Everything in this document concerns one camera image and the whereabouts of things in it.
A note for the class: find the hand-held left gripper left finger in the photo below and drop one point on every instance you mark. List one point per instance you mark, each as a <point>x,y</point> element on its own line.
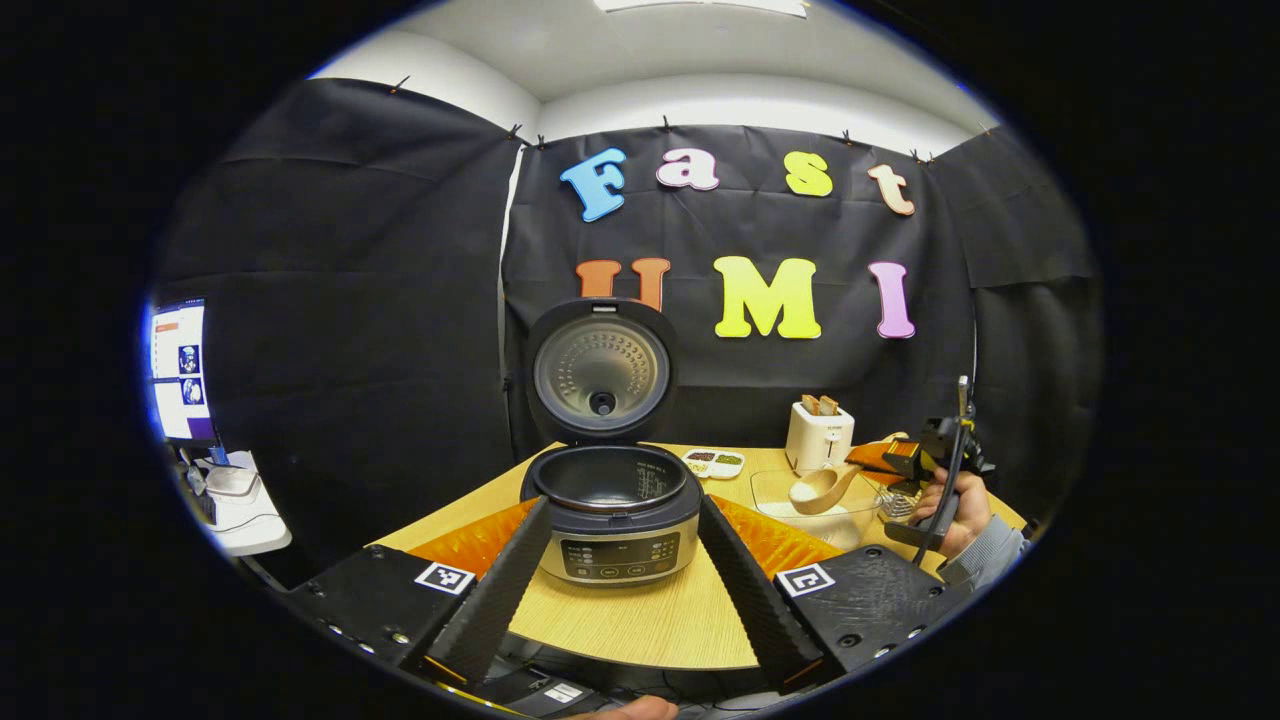
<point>500,590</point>

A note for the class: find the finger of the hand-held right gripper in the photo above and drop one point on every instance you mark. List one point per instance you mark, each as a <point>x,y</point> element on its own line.
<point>880,458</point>

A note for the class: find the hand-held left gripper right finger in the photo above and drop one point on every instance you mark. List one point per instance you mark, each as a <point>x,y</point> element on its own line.
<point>750,590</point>

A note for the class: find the wooden spoon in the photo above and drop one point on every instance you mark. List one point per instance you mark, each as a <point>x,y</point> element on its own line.
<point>815,492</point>

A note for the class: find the dark grey rice cooker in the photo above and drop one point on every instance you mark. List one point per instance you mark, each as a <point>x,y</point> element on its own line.
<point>610,560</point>

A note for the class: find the white toaster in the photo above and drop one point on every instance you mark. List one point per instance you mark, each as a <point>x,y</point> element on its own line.
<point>815,440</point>

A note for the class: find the clear glass container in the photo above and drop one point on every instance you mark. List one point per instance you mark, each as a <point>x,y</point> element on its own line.
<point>770,490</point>

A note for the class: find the white divided condiment tray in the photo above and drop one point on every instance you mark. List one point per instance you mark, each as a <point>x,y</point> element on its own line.
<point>712,465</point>

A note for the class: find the white side table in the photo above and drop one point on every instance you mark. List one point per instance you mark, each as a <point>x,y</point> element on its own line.
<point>250,530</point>

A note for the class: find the clear plastic item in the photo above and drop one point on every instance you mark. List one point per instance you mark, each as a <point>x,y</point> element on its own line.
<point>232,482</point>

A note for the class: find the black backdrop cloth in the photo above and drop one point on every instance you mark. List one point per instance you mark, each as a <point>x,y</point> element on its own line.
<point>350,300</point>

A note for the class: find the computer monitor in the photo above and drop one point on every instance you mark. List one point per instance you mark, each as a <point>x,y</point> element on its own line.
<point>180,370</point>

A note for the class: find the long ceiling light panel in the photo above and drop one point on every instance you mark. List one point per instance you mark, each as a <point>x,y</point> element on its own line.
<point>700,6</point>

